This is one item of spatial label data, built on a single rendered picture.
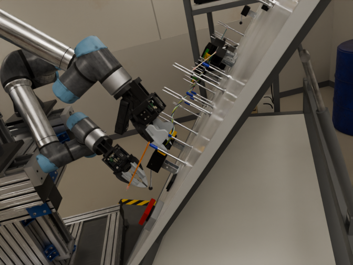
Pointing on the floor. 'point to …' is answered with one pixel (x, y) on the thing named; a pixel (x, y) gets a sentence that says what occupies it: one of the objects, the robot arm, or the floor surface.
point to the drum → (343, 89)
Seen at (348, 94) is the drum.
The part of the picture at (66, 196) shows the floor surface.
